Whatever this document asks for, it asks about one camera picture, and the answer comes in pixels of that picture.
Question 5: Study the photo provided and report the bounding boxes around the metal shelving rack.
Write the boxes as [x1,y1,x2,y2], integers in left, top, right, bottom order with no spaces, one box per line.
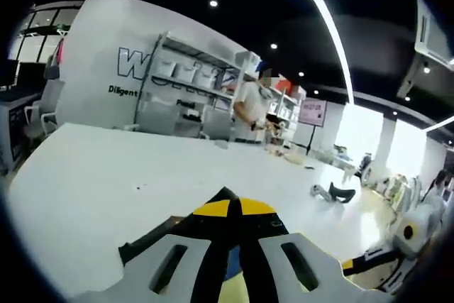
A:
[133,31,308,143]

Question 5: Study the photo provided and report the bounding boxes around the pink hanging bag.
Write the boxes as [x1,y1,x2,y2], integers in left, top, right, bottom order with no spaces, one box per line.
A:
[43,37,67,79]

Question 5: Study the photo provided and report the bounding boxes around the grey desk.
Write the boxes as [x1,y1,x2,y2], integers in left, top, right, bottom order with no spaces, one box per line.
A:
[0,89,43,175]

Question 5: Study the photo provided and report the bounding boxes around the black monitor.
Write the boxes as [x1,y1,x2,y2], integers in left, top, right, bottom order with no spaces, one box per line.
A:
[17,62,48,88]
[0,58,19,88]

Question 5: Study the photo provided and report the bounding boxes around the black curved device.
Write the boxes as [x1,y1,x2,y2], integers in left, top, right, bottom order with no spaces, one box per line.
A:
[328,181,357,204]

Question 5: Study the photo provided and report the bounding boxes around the row of white storage bins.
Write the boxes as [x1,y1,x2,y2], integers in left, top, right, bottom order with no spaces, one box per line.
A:
[155,57,218,84]

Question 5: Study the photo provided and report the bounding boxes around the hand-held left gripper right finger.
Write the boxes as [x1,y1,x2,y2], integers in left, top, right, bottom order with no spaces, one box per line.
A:
[236,197,348,303]

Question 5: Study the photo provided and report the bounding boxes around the white handheld device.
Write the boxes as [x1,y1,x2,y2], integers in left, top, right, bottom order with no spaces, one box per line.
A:
[309,183,330,199]

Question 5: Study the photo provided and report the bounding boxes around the white ceiling air unit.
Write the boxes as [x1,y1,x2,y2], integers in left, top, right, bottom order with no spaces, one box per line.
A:
[396,0,454,102]

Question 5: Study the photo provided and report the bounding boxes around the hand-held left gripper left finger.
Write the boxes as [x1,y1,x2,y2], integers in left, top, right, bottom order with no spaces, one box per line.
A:
[119,199,233,303]

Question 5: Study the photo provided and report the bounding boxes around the white office chair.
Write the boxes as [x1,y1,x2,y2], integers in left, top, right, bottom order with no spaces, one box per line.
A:
[27,78,67,139]

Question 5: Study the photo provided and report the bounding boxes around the yellow garment grey blue sleeves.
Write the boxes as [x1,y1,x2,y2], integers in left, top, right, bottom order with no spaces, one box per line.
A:
[118,185,250,303]

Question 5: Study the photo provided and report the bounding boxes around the pink sign screen on stand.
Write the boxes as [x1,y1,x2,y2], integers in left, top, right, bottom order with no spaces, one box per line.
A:
[297,98,328,153]

